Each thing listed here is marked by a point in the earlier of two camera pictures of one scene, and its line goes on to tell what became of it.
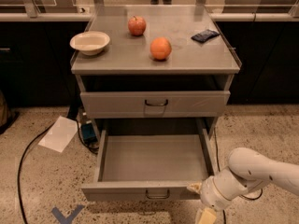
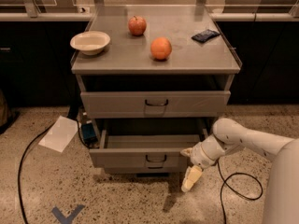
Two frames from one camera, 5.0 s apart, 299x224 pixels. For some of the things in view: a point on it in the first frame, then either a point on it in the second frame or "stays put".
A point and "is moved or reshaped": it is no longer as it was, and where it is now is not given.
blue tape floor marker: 70,217 stays put
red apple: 136,25 stays put
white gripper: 207,194 to 200,155
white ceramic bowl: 90,43 stays put
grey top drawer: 151,105 stays put
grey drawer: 150,164 is moved or reshaped
